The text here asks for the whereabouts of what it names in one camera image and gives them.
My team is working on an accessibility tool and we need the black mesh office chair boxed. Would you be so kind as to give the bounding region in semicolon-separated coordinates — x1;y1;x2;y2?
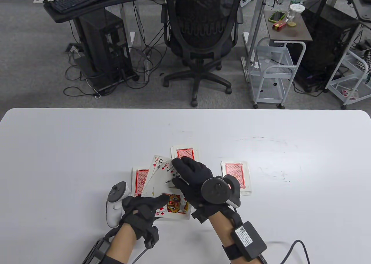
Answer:
161;0;244;107

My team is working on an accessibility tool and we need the silver metal post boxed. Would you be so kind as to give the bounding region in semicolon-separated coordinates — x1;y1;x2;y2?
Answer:
241;0;272;83

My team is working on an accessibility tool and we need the white wire cart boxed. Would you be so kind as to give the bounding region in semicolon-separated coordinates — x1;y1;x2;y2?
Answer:
249;37;307;110
325;28;371;109

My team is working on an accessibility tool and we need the black wrist module cable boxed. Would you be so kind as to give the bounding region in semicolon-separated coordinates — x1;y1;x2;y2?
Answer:
132;247;147;264
259;240;310;264

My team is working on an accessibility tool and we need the black computer tower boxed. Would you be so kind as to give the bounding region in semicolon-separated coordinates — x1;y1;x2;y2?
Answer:
78;9;134;82
293;0;363;94

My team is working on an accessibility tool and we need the tangle of black floor cables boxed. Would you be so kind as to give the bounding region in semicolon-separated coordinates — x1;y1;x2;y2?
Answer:
63;42;163;99

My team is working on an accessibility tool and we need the black white checkered cloth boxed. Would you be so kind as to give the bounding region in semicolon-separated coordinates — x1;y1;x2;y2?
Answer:
355;51;371;75

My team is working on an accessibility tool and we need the person's left forearm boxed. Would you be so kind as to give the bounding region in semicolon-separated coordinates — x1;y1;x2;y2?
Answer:
109;223;137;264

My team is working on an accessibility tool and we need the green-cased phone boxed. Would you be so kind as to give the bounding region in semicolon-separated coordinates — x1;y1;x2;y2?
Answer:
268;11;286;23

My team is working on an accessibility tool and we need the grey tracking controller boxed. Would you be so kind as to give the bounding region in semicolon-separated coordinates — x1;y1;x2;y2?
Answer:
201;175;241;209
106;182;131;228

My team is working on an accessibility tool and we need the red-backed playing card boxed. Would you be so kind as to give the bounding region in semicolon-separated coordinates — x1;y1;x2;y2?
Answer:
141;155;192;220

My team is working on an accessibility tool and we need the glass jar white lid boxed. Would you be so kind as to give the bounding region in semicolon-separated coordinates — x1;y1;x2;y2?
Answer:
287;4;305;27

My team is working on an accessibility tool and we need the person's left hand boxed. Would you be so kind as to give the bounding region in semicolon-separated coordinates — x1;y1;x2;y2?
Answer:
119;194;171;248

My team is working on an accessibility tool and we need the person's right hand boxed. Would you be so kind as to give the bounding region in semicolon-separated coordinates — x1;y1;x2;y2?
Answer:
171;157;233;224

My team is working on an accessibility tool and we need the brown side table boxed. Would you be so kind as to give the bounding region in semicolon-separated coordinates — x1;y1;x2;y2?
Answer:
263;10;313;43

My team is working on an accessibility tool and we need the card pile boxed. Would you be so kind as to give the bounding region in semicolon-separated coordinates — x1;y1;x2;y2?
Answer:
221;161;252;196
132;168;150;197
170;145;200;161

